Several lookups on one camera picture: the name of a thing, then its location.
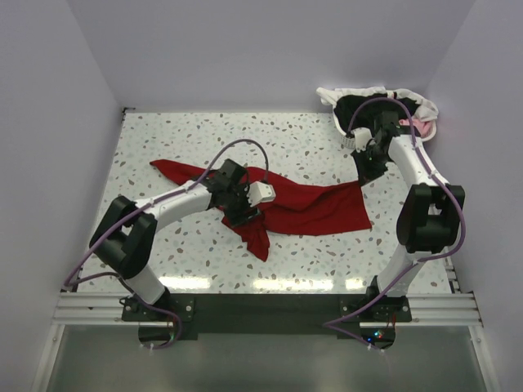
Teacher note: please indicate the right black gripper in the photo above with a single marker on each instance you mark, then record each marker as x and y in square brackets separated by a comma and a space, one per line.
[366, 175]

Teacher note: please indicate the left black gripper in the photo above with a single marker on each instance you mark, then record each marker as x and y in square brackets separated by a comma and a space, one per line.
[238, 217]

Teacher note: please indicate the red t shirt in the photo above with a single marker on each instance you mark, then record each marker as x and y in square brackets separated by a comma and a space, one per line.
[310, 210]

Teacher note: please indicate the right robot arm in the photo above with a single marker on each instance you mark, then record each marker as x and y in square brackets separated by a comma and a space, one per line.
[432, 214]

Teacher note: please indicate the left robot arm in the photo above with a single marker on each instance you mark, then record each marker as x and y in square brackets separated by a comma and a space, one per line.
[125, 236]

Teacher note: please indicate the white laundry basket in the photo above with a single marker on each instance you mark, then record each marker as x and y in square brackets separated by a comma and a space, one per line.
[346, 140]

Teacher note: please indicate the black garment in basket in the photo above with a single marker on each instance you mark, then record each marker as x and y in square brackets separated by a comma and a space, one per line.
[347, 105]

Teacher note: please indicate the pink garment in basket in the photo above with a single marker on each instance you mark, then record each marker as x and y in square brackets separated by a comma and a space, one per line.
[424, 130]

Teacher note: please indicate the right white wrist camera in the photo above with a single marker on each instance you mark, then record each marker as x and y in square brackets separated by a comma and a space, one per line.
[362, 136]

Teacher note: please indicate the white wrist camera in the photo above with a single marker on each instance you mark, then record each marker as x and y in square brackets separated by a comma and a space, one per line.
[362, 136]
[260, 192]

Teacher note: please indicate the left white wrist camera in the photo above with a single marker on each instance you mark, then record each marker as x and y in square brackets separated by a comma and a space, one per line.
[260, 192]

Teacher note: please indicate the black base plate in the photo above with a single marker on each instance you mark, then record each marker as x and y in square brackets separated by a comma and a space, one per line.
[187, 316]

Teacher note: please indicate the aluminium frame rail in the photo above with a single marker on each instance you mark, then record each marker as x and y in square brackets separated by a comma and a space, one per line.
[428, 310]

